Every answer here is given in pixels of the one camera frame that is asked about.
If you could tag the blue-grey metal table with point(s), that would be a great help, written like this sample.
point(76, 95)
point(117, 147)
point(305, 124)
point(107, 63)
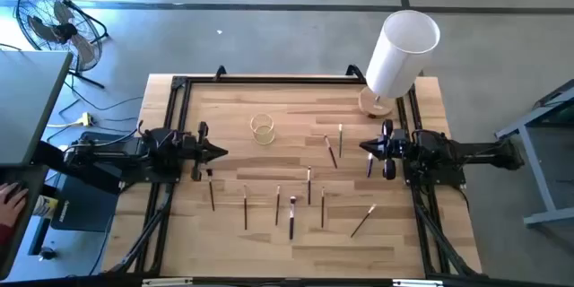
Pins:
point(534, 166)

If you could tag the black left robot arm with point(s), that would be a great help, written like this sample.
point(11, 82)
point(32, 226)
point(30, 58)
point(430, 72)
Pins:
point(112, 157)

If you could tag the yellow power strip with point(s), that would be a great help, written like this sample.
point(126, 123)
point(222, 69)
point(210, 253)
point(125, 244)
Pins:
point(86, 119)

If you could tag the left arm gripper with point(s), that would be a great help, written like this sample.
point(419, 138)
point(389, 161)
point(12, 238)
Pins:
point(195, 150)

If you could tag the dark desk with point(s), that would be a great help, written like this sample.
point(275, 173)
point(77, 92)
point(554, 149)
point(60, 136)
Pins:
point(31, 172)

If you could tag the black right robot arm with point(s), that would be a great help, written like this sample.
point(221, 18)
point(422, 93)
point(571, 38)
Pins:
point(475, 152)

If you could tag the black computer case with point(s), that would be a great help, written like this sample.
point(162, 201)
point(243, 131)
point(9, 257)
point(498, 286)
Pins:
point(85, 206)

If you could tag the silver metal bracket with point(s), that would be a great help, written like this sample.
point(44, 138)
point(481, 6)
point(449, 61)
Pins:
point(166, 282)
point(417, 283)

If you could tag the person's forearm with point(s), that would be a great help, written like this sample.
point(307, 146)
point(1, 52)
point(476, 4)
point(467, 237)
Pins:
point(4, 235)

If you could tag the white shade wooden base lamp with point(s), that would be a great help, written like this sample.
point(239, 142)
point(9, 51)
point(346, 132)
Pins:
point(399, 58)

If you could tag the person's hand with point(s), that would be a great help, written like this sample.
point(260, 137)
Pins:
point(13, 208)

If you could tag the black floor fan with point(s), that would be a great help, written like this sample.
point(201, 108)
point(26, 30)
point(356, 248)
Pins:
point(58, 31)

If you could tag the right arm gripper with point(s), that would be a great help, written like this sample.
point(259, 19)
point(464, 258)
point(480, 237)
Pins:
point(391, 150)

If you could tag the thick makeup brush pale bristles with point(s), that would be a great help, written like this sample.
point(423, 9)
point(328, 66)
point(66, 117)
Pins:
point(292, 220)

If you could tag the grey desk top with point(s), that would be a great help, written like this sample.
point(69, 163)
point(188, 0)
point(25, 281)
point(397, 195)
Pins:
point(31, 107)

